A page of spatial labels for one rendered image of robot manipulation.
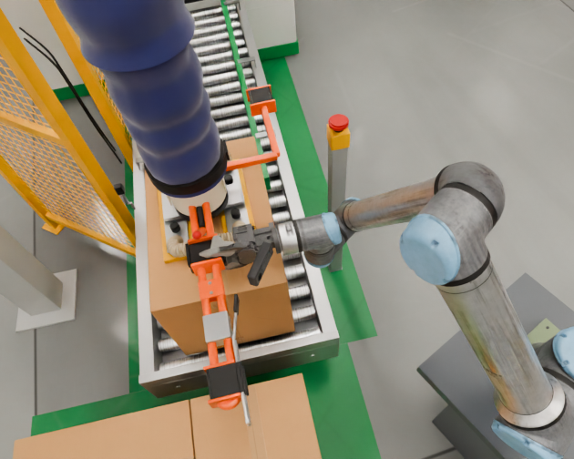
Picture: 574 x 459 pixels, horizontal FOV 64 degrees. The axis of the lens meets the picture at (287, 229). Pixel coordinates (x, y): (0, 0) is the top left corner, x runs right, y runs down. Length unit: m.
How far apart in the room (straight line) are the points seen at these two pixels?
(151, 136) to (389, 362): 1.57
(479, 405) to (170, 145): 1.10
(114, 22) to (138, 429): 1.28
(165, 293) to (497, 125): 2.43
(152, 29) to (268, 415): 1.22
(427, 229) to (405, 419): 1.50
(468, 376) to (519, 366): 0.46
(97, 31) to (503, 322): 0.92
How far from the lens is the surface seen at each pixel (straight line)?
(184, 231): 1.45
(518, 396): 1.15
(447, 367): 1.51
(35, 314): 2.75
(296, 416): 1.65
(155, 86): 1.04
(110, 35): 0.96
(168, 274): 1.42
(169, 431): 1.71
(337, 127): 1.59
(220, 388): 1.10
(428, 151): 2.97
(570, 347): 1.31
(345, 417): 2.20
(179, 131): 1.12
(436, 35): 3.85
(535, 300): 1.68
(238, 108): 2.44
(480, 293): 0.91
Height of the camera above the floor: 2.16
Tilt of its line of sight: 57 degrees down
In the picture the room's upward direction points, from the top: 8 degrees counter-clockwise
